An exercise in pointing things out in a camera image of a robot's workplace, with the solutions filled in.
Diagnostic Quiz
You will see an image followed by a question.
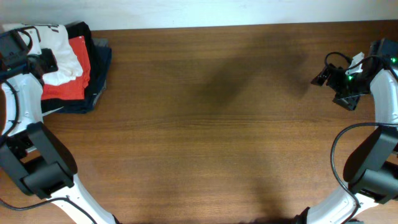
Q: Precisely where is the white t-shirt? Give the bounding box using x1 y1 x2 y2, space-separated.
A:
2 24 83 86

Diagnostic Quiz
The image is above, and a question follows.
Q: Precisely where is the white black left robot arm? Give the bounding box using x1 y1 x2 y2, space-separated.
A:
1 24 118 223

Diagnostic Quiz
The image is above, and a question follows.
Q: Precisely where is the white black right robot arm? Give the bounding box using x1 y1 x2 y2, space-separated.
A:
292 39 397 224

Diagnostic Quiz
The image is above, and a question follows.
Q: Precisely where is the red soccer folded shirt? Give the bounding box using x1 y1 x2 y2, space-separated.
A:
41 35 91 100

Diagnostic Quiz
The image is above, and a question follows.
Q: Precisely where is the black folded shirt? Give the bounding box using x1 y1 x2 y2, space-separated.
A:
41 22 103 113

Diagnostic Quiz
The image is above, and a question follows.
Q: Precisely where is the dark navy folded garment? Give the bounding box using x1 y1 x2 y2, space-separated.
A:
58 38 112 114

